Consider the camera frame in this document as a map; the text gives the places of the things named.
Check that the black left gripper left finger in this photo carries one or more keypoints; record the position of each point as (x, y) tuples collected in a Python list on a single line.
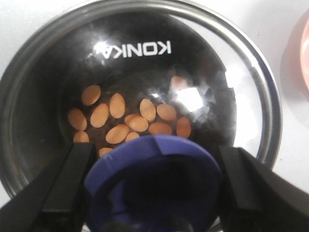
[(55, 200)]

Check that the orange ham slices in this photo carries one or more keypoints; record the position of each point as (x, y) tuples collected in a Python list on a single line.
[(108, 120)]

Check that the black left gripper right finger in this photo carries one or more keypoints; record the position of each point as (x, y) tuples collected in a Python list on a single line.
[(263, 193)]

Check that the glass lid blue knob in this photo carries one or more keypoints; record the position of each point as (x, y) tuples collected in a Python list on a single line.
[(159, 182)]

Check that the pink plastic bowl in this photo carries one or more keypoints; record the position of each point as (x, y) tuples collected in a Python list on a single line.
[(295, 66)]

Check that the dark blue saucepan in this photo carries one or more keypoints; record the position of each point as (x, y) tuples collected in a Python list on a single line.
[(206, 69)]

